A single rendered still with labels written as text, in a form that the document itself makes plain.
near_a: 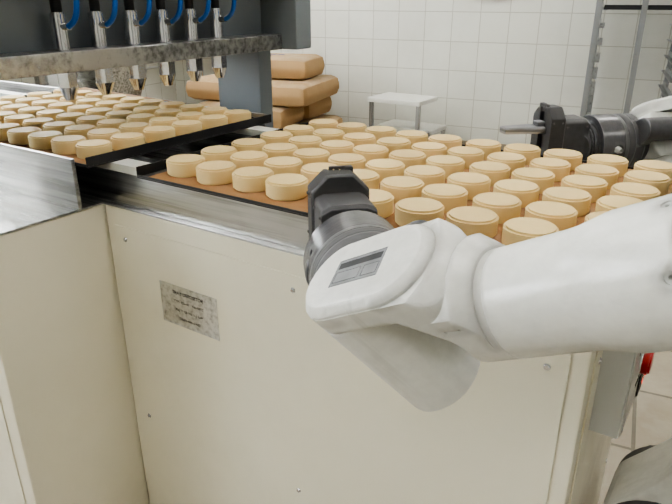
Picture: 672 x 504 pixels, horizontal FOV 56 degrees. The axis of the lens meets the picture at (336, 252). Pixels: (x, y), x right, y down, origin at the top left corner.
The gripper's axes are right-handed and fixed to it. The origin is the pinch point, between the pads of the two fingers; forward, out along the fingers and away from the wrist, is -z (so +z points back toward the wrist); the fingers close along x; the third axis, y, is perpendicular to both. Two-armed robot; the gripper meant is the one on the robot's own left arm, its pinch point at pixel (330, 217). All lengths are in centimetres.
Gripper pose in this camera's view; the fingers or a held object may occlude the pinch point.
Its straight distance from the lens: 64.6
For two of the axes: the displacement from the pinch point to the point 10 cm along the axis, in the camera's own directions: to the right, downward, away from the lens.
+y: -9.8, 0.8, -1.7
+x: 0.0, -9.2, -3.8
